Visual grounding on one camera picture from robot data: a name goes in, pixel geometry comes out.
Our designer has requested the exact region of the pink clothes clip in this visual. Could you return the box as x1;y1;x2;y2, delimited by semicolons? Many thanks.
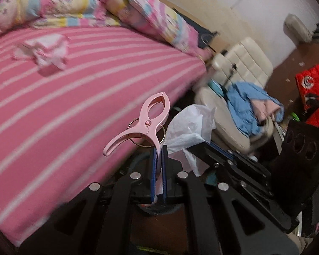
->
102;92;172;208

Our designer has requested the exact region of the pastel printed quilt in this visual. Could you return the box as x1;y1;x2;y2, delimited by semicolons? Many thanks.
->
0;0;211;59

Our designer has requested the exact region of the blue cloth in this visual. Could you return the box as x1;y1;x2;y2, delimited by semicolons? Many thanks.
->
223;82;284;138

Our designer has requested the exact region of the white air conditioner unit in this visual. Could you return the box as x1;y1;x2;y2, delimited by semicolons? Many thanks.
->
284;13;315;43

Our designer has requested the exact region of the beige padded sofa chair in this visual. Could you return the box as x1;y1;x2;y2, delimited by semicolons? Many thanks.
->
194;37;275;155

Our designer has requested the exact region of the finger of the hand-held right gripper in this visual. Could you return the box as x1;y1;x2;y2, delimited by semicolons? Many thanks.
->
209;140;272;182
187;149;272;201

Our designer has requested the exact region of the black stand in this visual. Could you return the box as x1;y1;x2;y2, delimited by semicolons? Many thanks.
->
220;48;239;99

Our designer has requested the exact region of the white tissue paper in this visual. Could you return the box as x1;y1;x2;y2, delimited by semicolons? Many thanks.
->
163;104;216;177

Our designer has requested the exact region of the pink striped bed sheet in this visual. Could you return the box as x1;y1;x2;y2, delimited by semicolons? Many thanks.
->
0;25;208;248

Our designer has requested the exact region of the white cloth with pink trim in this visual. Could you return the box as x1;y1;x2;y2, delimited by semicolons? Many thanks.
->
12;33;71;60

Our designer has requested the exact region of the crumpled white tissue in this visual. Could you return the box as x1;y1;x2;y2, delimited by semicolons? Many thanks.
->
33;46;69;71

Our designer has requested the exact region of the red printed bag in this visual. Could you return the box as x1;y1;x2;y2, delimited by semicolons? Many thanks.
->
295;63;319;128

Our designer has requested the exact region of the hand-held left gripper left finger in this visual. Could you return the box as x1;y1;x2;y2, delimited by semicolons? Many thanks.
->
19;148;158;255

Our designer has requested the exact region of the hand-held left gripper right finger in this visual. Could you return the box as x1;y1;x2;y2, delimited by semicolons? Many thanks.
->
162;146;301;255

